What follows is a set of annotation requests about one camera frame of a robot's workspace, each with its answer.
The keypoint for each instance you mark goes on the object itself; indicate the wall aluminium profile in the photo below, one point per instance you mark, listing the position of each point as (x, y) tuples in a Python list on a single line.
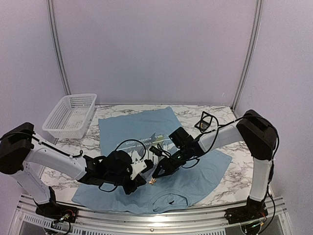
[(249, 53), (57, 47)]

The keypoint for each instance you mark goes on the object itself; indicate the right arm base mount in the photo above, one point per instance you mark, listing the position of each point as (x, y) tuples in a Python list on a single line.
[(250, 211)]

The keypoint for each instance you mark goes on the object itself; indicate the aluminium front rail frame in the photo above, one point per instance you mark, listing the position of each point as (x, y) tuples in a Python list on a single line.
[(208, 220)]

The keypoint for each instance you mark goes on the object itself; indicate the right wall aluminium profile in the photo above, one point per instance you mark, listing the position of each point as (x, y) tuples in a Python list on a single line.
[(249, 53)]

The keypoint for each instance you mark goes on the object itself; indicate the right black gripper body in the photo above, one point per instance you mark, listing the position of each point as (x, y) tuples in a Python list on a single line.
[(181, 160)]

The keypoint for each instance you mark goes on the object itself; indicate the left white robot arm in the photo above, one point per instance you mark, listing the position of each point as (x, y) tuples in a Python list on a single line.
[(22, 146)]

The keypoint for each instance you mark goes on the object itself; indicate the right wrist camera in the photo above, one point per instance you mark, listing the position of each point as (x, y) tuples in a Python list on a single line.
[(158, 152)]

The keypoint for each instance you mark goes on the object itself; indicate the open black brooch box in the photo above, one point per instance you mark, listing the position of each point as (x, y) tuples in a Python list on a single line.
[(205, 122)]

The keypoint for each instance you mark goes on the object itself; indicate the left wall aluminium profile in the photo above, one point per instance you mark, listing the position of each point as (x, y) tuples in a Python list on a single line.
[(57, 47)]

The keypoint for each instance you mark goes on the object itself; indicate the white perforated plastic basket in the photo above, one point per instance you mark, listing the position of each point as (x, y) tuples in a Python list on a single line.
[(70, 117)]

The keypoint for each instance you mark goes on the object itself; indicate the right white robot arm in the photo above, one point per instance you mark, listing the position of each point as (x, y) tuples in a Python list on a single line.
[(259, 135)]

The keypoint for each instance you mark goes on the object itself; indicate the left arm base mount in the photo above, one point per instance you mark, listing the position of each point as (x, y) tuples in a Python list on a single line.
[(56, 211)]

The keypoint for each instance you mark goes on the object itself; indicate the light blue printed t-shirt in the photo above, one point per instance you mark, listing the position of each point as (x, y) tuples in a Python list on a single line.
[(135, 133)]

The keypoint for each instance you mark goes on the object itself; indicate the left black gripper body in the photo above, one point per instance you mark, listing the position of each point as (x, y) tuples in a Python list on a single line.
[(127, 188)]

